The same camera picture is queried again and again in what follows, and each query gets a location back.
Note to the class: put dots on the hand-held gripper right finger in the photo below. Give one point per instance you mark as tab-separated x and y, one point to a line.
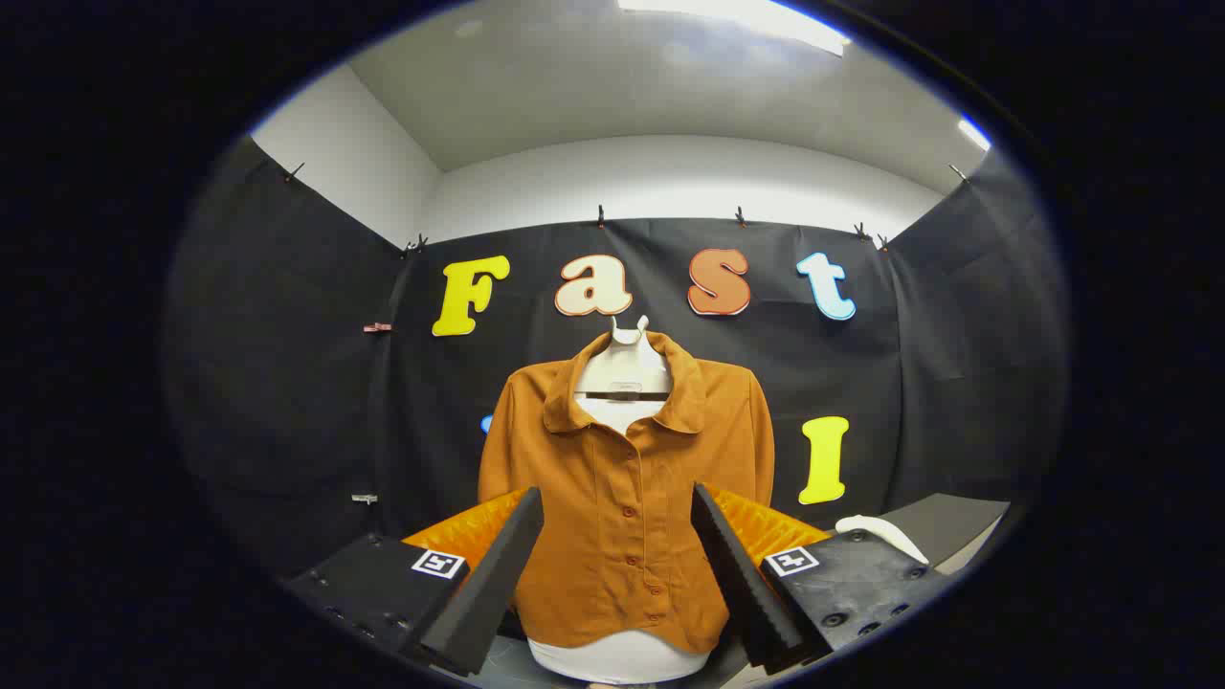
737	574

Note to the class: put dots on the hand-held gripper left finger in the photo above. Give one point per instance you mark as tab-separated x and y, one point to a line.
498	584

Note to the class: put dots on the brown button-up shirt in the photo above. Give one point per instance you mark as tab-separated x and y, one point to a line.
593	536

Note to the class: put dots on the white garment steamer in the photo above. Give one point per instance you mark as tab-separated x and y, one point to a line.
876	531

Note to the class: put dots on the black backdrop cloth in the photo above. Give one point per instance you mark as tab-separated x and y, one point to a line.
287	383

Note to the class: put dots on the small ceiling light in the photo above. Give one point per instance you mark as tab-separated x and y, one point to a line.
974	134

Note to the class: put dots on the long ceiling light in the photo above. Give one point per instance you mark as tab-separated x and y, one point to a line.
746	17

